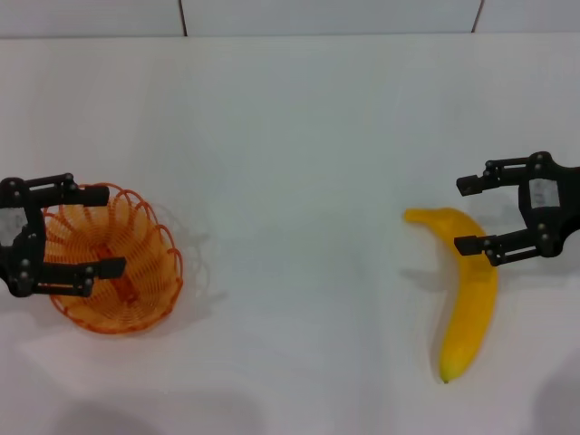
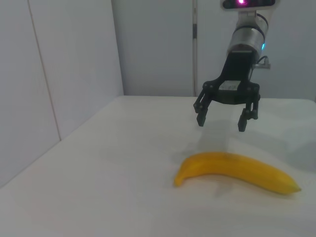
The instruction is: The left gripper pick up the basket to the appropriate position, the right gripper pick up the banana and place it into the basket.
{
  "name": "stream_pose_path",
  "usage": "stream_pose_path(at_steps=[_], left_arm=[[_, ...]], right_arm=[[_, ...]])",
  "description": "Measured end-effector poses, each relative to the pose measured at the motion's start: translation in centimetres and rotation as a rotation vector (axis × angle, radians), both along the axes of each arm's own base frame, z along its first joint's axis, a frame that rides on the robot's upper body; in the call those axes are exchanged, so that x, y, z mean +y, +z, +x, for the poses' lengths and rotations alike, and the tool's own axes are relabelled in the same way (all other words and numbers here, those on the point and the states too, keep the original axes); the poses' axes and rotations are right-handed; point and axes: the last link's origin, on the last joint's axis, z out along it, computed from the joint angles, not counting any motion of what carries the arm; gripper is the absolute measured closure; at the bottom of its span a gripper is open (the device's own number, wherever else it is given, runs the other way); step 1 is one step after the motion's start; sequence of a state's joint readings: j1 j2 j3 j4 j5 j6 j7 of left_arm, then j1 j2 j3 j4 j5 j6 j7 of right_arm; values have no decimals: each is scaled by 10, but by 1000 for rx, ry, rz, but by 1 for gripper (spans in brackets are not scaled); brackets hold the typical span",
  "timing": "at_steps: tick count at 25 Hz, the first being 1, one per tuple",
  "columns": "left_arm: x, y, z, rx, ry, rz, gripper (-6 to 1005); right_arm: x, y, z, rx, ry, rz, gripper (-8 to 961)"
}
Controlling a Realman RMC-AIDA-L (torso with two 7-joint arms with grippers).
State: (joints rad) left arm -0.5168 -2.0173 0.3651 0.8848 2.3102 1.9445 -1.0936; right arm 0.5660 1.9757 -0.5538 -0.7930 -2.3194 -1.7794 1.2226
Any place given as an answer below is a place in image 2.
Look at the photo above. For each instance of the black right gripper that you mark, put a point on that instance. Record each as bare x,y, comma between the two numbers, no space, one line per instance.
237,71

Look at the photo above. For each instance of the yellow banana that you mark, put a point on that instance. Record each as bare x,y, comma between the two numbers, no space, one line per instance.
234,168

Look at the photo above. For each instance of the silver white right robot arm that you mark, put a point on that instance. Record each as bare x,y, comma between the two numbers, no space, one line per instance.
247,37

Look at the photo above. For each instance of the white pole with black band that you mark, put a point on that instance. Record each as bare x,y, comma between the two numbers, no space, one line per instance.
195,49

